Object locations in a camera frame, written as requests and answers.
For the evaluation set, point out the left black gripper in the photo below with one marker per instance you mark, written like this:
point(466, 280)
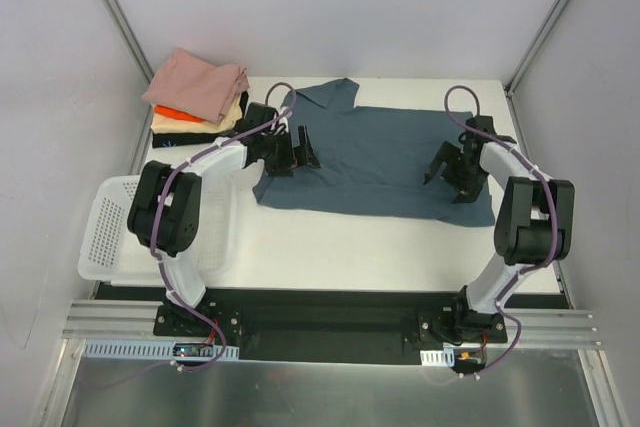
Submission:
point(292, 155)

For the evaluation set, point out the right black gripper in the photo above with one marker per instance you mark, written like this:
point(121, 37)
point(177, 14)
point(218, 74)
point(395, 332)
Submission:
point(458, 173)

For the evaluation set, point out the teal blue t-shirt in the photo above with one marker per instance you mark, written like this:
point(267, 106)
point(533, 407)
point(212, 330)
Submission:
point(373, 161)

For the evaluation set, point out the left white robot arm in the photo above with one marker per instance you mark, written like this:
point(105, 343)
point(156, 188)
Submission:
point(165, 211)

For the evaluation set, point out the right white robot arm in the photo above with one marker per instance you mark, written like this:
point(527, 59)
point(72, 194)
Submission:
point(533, 227)

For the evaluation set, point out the folded pink t-shirt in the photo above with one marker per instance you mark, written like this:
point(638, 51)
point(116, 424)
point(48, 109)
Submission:
point(191, 85)

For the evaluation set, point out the folded orange t-shirt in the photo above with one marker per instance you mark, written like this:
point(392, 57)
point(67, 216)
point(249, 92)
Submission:
point(174, 114)

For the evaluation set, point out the folded cream t-shirt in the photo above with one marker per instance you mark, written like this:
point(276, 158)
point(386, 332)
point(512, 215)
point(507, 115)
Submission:
point(166, 125)

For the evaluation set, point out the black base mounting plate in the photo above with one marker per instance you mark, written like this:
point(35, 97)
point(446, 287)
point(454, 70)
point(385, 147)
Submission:
point(383, 328)

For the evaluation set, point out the white perforated plastic basket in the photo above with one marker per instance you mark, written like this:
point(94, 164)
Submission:
point(110, 253)

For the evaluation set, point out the right white cable duct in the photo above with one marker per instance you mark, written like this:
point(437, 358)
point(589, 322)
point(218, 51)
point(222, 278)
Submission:
point(449, 357)

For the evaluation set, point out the white cable duct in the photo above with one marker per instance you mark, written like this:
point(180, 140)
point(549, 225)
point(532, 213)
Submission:
point(158, 351)
point(449, 357)

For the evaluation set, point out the left aluminium frame post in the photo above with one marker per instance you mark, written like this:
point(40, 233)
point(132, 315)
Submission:
point(129, 37)

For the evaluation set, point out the aluminium frame post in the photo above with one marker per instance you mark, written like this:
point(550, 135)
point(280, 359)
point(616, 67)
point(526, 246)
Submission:
point(129, 37)
point(544, 32)

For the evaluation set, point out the right aluminium frame post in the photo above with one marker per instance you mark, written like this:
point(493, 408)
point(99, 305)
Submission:
point(544, 32)

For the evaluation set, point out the horizontal aluminium rail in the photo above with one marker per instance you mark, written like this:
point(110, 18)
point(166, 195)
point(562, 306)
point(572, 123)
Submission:
point(134, 320)

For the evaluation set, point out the left white cable duct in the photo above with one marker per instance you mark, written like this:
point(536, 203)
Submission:
point(158, 351)

